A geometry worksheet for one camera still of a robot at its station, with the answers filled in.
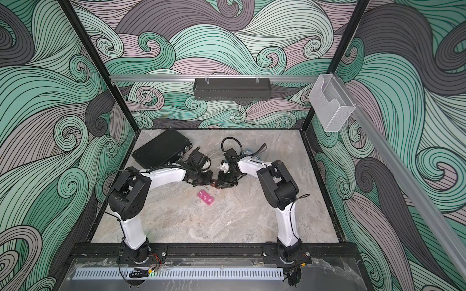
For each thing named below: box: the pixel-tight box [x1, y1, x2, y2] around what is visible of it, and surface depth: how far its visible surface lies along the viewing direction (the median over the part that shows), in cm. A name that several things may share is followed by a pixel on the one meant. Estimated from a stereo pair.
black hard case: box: [131, 128, 193, 170], surface depth 106 cm
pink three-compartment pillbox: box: [197, 189, 215, 206], surface depth 91 cm
